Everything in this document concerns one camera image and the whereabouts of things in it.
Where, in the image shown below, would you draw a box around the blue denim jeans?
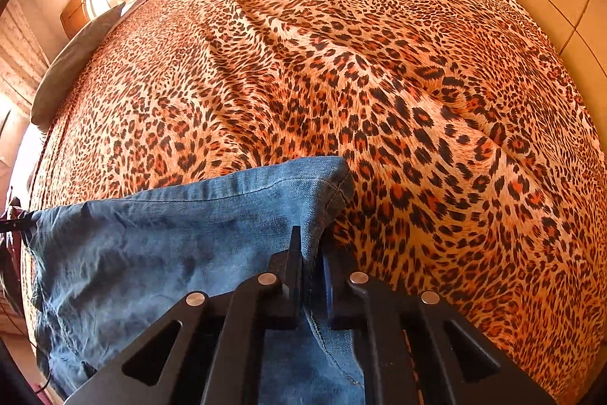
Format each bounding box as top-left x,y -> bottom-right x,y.
25,156 -> 364,404

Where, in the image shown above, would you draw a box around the leopard print bedspread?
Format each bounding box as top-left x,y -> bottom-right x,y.
32,0 -> 606,404

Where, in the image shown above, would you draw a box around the grey side pillow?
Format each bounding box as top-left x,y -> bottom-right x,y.
30,2 -> 126,132

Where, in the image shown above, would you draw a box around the reddish window curtain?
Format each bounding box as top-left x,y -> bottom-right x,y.
0,0 -> 48,115

